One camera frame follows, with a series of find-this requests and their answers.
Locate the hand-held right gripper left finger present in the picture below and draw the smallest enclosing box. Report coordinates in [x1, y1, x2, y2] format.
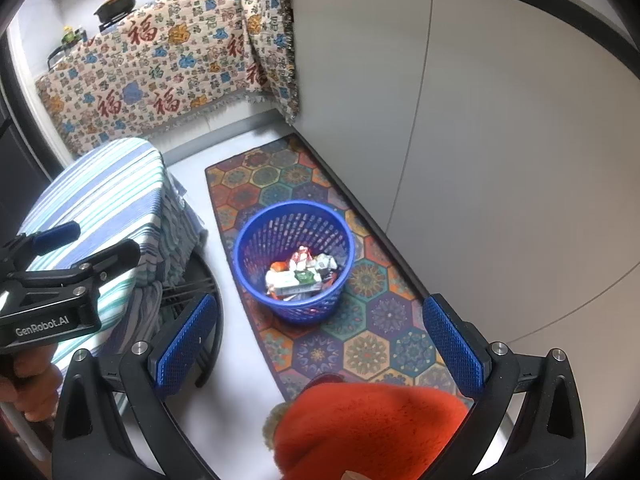
[51, 291, 219, 480]

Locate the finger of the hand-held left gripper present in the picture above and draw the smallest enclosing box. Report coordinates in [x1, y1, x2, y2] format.
[4, 238, 142, 298]
[0, 220, 82, 273]

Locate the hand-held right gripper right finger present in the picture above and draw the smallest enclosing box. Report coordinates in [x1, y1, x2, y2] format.
[421, 294, 587, 480]

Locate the blue plastic mesh basket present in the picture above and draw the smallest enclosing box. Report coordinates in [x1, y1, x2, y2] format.
[233, 200, 356, 325]

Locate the person's left hand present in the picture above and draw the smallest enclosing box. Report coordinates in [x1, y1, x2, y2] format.
[0, 345, 65, 428]

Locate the striped tablecloth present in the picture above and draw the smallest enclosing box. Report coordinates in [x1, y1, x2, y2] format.
[15, 137, 208, 376]

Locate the hexagon patterned floor mat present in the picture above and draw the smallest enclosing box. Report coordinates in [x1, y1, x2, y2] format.
[205, 134, 473, 406]

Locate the person's orange fleece clothing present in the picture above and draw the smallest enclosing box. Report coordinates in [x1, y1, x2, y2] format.
[272, 382, 471, 480]

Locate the black countertop rack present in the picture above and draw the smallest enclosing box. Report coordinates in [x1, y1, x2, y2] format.
[46, 42, 81, 71]

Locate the large printed cloth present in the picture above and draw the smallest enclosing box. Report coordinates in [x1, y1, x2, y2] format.
[34, 0, 281, 158]

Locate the black clay pot orange lid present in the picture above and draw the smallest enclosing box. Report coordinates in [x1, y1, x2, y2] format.
[93, 0, 140, 25]

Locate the narrow printed cloth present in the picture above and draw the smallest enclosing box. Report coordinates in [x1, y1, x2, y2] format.
[240, 0, 302, 123]

